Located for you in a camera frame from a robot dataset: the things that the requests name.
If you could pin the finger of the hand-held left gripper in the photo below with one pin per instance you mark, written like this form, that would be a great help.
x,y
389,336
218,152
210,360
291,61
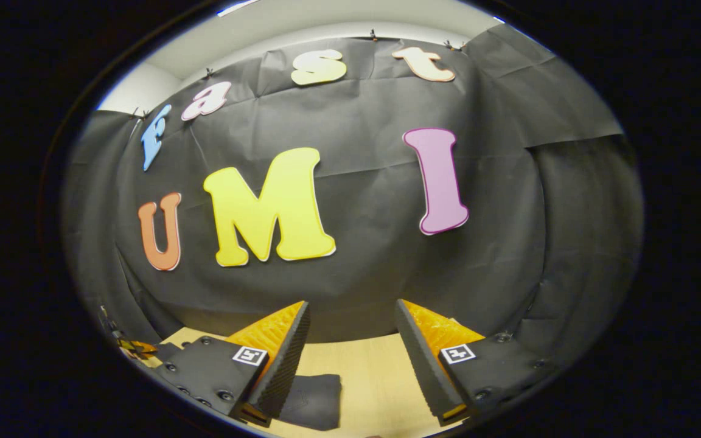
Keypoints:
x,y
137,348

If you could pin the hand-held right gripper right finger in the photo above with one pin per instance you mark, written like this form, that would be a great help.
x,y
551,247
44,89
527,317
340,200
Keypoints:
x,y
426,371

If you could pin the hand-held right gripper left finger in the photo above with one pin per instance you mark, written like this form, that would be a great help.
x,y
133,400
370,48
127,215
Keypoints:
x,y
280,371

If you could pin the black jeans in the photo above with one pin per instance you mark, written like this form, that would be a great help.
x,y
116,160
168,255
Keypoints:
x,y
317,401

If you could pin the black backdrop cloth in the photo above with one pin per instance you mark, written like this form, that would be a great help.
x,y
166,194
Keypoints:
x,y
375,201

